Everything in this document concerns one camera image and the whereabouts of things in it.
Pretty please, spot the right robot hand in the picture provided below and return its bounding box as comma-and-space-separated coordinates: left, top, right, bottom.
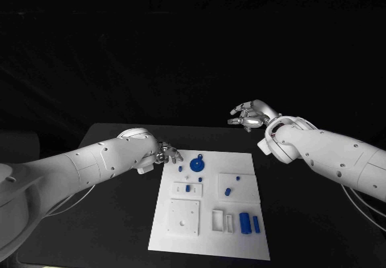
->
227, 99, 280, 133

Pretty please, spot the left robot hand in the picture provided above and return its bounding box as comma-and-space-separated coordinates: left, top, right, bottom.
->
154, 141, 185, 165

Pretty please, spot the white task board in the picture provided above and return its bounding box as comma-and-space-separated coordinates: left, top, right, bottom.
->
147, 149, 271, 261

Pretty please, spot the blue gear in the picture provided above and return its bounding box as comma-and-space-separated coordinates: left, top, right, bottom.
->
189, 154, 206, 173

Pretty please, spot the thick long blue cylinder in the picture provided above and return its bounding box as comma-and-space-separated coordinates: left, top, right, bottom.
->
239, 212, 254, 235

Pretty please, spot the white cable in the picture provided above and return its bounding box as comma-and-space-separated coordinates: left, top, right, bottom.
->
45, 184, 97, 217
349, 187, 386, 218
342, 184, 386, 232

